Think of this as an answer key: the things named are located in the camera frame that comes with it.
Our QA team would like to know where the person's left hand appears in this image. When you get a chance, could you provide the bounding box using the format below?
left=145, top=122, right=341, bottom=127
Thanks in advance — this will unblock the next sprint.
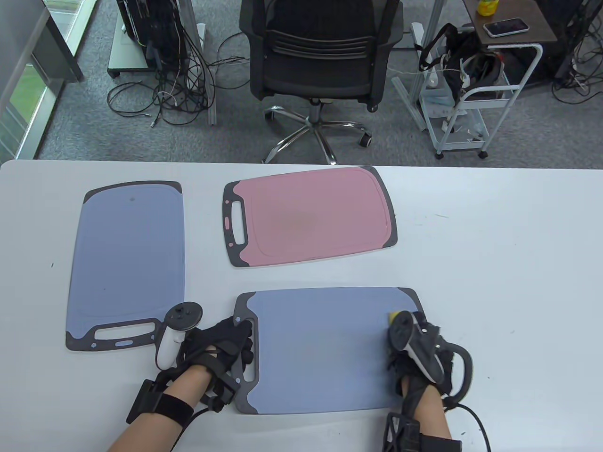
left=177, top=316, right=255, bottom=412

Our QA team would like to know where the person's right hand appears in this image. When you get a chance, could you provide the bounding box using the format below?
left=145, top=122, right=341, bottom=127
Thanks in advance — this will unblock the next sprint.
left=386, top=311, right=460, bottom=415

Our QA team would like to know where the blue cutting board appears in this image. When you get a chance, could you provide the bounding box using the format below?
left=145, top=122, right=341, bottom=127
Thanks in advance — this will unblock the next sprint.
left=65, top=180, right=185, bottom=351
left=232, top=286, right=427, bottom=416

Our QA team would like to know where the pink cutting board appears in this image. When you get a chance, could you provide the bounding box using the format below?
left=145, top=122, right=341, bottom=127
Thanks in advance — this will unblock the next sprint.
left=222, top=166, right=399, bottom=269

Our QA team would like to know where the person's right forearm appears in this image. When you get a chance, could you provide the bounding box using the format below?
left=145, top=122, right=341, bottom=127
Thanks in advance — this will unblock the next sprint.
left=400, top=386, right=453, bottom=452

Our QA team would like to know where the grey right hand controller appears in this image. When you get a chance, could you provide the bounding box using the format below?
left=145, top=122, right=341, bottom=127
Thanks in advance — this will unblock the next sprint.
left=389, top=310, right=473, bottom=408

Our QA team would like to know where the grey hand controller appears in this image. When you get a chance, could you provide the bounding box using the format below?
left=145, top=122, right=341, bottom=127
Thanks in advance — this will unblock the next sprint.
left=389, top=310, right=473, bottom=408
left=155, top=301, right=204, bottom=370

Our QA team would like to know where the grey left hand controller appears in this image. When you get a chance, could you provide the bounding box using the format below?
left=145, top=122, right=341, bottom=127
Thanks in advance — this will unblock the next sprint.
left=155, top=301, right=204, bottom=370

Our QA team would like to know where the silver metal desk leg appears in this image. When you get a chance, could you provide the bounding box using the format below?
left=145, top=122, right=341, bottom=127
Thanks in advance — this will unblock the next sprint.
left=391, top=0, right=446, bottom=131

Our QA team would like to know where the blue packet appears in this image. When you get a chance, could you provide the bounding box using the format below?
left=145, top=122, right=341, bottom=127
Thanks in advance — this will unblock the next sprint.
left=421, top=89, right=456, bottom=108

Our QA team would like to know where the black office chair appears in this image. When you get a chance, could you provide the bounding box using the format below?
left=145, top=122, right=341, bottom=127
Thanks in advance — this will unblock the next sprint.
left=238, top=0, right=403, bottom=165

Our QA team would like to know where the glass window panel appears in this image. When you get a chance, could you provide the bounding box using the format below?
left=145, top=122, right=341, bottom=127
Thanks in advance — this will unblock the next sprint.
left=0, top=52, right=66, bottom=161

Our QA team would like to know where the black computer tower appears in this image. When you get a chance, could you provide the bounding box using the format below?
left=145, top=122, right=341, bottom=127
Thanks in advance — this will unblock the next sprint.
left=117, top=0, right=189, bottom=71

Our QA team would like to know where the white desk leg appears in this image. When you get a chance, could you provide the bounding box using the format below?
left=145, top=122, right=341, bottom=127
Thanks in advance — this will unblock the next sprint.
left=179, top=0, right=217, bottom=125

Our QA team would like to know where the black bag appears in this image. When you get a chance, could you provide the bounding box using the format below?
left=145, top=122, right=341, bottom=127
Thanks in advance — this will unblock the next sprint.
left=418, top=23, right=507, bottom=102

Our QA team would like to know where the white cart with brown top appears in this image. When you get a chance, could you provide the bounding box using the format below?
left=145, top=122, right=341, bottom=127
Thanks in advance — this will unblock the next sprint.
left=418, top=0, right=559, bottom=160

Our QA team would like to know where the white smartphone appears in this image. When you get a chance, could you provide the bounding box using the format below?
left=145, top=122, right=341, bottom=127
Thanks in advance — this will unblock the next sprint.
left=483, top=18, right=530, bottom=38

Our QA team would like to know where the black right wrist camera strap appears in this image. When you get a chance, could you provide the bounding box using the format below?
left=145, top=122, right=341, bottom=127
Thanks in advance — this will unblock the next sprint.
left=383, top=412, right=462, bottom=452

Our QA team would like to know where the black wrist camera strap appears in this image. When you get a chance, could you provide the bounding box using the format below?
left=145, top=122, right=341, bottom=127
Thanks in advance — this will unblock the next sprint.
left=126, top=379, right=195, bottom=427
left=383, top=412, right=462, bottom=452

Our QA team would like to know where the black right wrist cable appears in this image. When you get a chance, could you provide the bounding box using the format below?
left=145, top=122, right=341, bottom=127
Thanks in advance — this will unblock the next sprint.
left=443, top=403, right=490, bottom=452

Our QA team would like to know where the black left wrist camera strap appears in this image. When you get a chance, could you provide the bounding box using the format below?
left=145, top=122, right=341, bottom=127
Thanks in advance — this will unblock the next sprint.
left=126, top=379, right=195, bottom=427

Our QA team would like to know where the black floor cable bundle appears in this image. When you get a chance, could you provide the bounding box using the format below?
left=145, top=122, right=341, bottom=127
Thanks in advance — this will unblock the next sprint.
left=551, top=0, right=603, bottom=104
left=107, top=28, right=250, bottom=128

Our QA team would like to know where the grey metal base plate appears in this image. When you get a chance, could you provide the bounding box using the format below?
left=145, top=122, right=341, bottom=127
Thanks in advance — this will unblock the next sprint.
left=107, top=19, right=151, bottom=78

